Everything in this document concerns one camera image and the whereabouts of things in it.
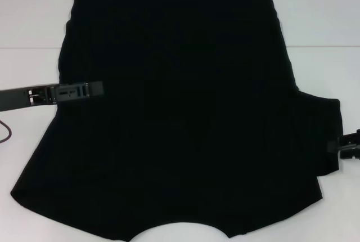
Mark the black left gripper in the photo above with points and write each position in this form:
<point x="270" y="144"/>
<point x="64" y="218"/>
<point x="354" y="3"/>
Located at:
<point x="14" y="98"/>

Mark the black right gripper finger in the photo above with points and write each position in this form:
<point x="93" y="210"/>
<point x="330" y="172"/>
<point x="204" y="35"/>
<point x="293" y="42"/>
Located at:
<point x="336" y="145"/>
<point x="350" y="154"/>

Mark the black t-shirt with white print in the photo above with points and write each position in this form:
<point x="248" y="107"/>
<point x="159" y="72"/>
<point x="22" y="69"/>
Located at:
<point x="182" y="126"/>

